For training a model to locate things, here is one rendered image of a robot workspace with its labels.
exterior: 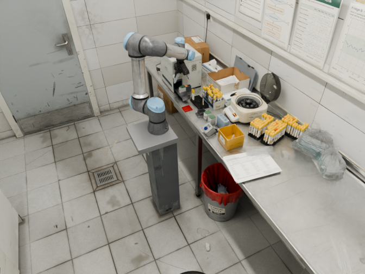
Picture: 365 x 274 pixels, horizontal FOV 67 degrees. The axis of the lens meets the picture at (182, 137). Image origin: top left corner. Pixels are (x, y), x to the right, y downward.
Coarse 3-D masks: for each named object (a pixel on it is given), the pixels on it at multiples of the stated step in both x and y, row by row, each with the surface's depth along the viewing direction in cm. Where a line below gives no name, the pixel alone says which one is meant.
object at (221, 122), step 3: (219, 114) 201; (222, 114) 201; (219, 117) 198; (222, 117) 198; (225, 117) 198; (219, 120) 200; (222, 120) 196; (225, 120) 196; (228, 120) 196; (216, 123) 206; (219, 123) 201; (222, 123) 197; (225, 123) 195; (228, 123) 196; (216, 126) 205; (219, 126) 202; (222, 126) 199; (225, 126) 197
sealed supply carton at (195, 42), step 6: (192, 36) 291; (198, 36) 291; (186, 42) 280; (192, 42) 279; (198, 42) 279; (204, 42) 279; (198, 48) 269; (204, 48) 271; (204, 54) 275; (204, 60) 280
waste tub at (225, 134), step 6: (228, 126) 191; (234, 126) 193; (222, 132) 192; (228, 132) 195; (234, 132) 196; (240, 132) 188; (222, 138) 187; (228, 138) 195; (234, 138) 181; (240, 138) 184; (222, 144) 189; (228, 144) 183; (234, 144) 185; (240, 144) 187; (228, 150) 186
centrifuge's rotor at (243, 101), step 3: (243, 99) 214; (246, 99) 213; (249, 99) 214; (252, 99) 213; (240, 102) 211; (243, 102) 212; (246, 102) 209; (249, 102) 208; (252, 102) 211; (255, 102) 210; (240, 105) 209; (243, 105) 207; (246, 105) 209; (249, 105) 209; (252, 105) 207; (255, 105) 207; (258, 105) 210
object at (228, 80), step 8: (216, 72) 242; (224, 72) 246; (232, 72) 250; (240, 72) 241; (208, 80) 239; (216, 80) 245; (224, 80) 244; (232, 80) 244; (240, 80) 244; (248, 80) 231; (224, 88) 224; (232, 88) 229; (240, 88) 232
